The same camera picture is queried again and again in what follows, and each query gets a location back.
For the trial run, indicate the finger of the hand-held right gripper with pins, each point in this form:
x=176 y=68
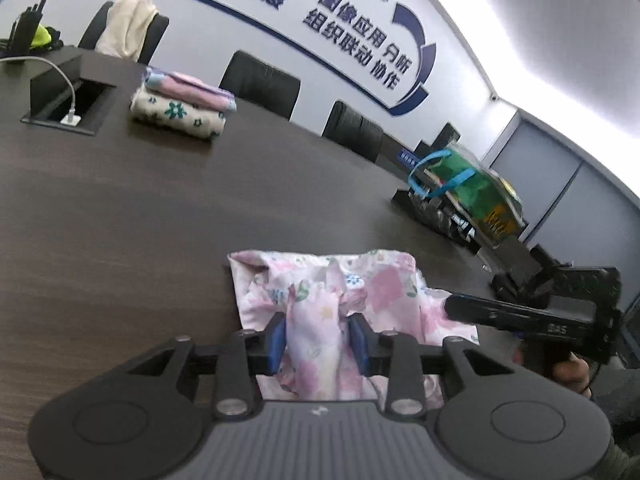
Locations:
x=490 y=312

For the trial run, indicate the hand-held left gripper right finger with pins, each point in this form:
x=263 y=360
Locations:
x=357 y=345

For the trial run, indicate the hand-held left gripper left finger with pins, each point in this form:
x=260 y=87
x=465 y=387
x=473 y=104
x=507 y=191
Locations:
x=277 y=342

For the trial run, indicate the pink floral ruffled garment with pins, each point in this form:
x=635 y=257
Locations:
x=320 y=310

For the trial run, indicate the person's right forearm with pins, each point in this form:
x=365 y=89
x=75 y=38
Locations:
x=617 y=410

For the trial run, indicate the person's right hand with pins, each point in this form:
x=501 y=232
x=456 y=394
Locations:
x=570 y=374

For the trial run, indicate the black device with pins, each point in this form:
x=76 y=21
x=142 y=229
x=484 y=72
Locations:
x=520 y=285

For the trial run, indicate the black tray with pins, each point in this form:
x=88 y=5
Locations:
x=430 y=212

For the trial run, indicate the black office chair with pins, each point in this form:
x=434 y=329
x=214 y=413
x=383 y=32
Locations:
x=260 y=85
x=159 y=35
x=352 y=130

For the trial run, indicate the folded white green-flowered garment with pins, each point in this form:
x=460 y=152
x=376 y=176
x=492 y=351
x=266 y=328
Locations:
x=175 y=115

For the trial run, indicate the folded pink garment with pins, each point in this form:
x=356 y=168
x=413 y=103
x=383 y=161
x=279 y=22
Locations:
x=195 y=90

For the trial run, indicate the black table socket box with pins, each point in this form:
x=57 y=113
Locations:
x=50 y=87

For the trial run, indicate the cream jacket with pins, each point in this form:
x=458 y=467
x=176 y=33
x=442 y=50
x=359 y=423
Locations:
x=125 y=27

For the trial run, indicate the neon yellow cloth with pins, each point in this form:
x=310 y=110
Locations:
x=41 y=37

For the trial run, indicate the black walkie-talkie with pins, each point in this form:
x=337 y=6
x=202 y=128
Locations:
x=25 y=27

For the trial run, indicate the blue wall lettering sign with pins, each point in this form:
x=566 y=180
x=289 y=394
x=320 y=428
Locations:
x=320 y=35

